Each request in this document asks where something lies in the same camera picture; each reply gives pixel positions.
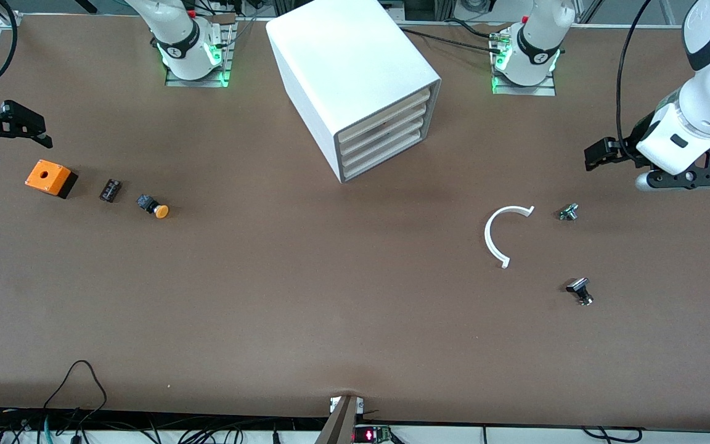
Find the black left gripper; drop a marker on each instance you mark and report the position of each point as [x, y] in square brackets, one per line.
[628, 150]

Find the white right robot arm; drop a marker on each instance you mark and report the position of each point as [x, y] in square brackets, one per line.
[182, 55]

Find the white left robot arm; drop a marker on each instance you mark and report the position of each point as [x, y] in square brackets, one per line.
[709, 105]

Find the orange push button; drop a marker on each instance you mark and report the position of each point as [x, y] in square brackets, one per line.
[161, 211]

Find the white drawer cabinet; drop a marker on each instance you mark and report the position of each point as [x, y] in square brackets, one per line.
[342, 61]

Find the orange box with black base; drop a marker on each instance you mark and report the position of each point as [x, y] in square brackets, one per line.
[47, 176]

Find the small black contact block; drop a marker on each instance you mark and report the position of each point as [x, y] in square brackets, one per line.
[110, 190]

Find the white curved plastic piece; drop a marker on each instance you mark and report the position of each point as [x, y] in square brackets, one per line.
[489, 237]

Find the device with red display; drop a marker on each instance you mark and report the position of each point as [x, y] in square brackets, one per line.
[368, 435]

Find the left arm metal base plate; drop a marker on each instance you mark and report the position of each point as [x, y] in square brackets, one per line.
[534, 90]

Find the aluminium frame profile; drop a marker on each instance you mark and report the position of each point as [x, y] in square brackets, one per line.
[10, 20]

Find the black knob switch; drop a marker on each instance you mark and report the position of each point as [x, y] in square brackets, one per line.
[579, 287]

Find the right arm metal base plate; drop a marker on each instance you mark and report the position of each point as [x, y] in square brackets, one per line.
[198, 83]

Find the white table clamp bracket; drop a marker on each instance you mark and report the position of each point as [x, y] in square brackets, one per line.
[333, 404]

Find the brown wooden post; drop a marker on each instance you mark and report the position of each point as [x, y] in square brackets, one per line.
[339, 425]

